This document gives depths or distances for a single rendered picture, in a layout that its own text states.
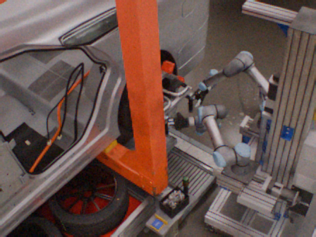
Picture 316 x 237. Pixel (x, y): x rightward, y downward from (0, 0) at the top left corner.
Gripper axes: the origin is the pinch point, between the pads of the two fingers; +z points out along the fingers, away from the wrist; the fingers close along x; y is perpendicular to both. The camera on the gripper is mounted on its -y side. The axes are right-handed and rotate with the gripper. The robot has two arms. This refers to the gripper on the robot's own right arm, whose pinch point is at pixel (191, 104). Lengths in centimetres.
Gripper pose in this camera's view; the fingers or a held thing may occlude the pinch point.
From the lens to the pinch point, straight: 375.1
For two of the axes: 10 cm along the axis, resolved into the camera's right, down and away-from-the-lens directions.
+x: 7.8, 4.8, -3.9
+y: 0.2, -6.5, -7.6
